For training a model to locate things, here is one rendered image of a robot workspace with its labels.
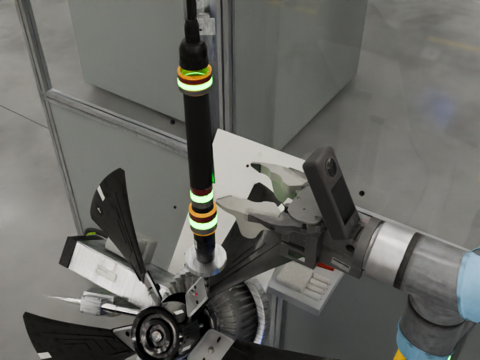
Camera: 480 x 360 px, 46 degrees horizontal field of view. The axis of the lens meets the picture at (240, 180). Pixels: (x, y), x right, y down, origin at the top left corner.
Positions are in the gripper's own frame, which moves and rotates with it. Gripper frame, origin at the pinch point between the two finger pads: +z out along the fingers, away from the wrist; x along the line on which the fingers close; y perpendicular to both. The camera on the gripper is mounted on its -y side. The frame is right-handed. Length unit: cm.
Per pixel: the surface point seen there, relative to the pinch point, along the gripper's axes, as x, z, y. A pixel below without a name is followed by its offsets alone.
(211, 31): 50, 38, 8
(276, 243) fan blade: 13.8, 0.4, 26.1
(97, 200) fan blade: 11, 45, 35
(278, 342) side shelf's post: 53, 16, 123
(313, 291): 47, 4, 79
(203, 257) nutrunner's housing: -1.7, 5.9, 18.2
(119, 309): 2, 34, 56
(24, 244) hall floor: 61, 169, 166
